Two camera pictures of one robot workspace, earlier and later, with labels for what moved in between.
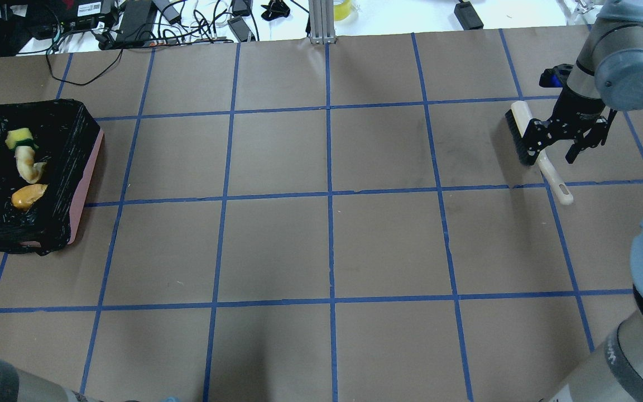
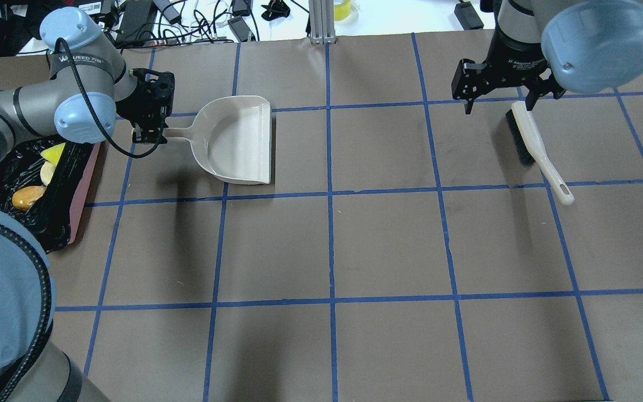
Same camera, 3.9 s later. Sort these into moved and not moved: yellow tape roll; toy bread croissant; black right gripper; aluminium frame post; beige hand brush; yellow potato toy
Moved: black right gripper; toy bread croissant
Not moved: beige hand brush; aluminium frame post; yellow tape roll; yellow potato toy
